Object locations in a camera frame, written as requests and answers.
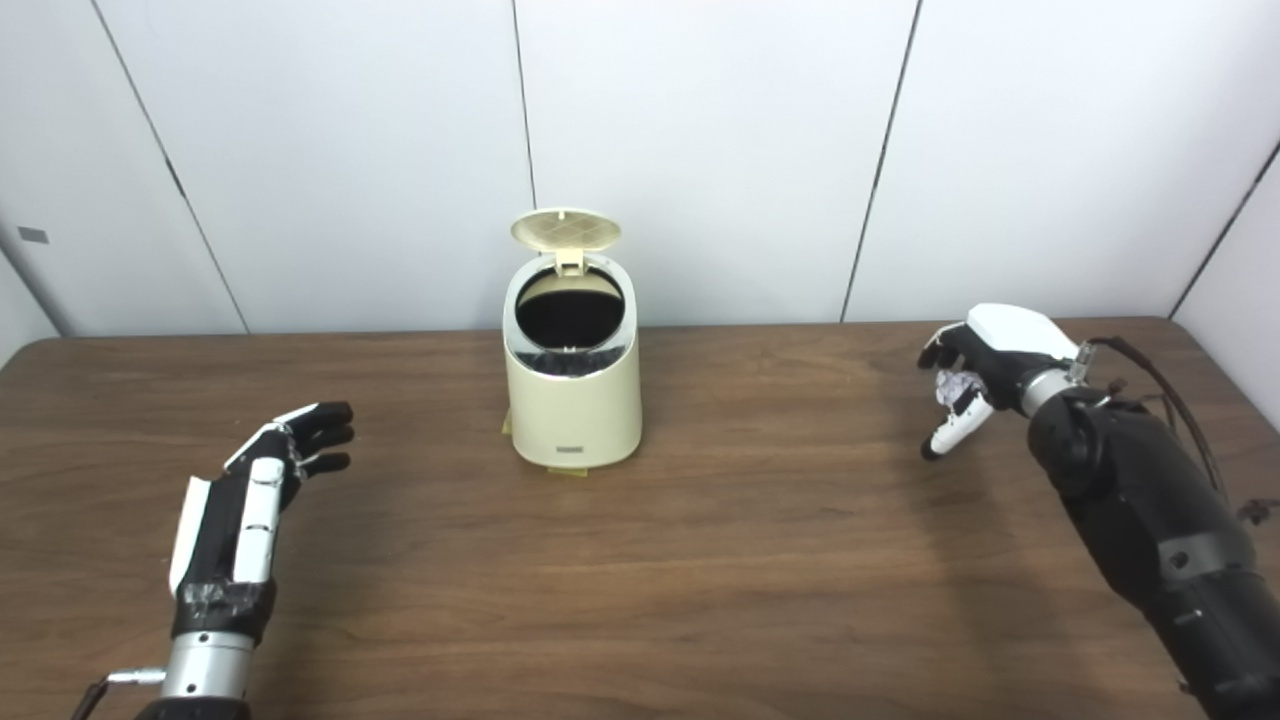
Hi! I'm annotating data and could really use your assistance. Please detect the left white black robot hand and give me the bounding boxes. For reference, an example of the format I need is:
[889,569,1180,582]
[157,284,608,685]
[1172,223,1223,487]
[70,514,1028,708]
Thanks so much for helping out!
[168,402,356,641]

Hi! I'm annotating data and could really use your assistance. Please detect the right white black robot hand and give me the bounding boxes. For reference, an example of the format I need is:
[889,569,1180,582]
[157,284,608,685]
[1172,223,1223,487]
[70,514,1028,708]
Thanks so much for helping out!
[917,303,1083,463]

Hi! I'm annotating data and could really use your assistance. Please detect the silver-white paper ball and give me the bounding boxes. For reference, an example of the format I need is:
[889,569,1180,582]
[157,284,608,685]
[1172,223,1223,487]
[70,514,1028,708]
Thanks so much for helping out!
[935,370,986,409]

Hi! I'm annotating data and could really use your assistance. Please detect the cream-colored desktop bin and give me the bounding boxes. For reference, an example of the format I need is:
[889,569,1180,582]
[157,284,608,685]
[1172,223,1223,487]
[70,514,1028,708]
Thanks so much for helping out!
[502,254,643,469]

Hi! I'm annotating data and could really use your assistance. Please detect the round cream bin lid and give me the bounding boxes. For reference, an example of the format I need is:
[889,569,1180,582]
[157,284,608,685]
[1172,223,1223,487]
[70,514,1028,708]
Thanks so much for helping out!
[510,208,622,276]

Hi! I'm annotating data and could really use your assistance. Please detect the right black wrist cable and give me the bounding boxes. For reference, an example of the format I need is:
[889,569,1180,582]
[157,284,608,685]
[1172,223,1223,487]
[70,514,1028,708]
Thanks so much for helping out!
[1075,337,1280,526]

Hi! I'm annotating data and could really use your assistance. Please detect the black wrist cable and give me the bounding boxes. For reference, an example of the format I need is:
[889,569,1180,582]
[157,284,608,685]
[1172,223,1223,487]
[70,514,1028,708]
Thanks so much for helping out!
[1075,337,1280,526]
[70,667,169,720]

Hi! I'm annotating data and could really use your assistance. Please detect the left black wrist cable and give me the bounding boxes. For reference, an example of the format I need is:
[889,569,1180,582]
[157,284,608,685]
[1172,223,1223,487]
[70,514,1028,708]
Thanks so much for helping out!
[70,667,169,720]

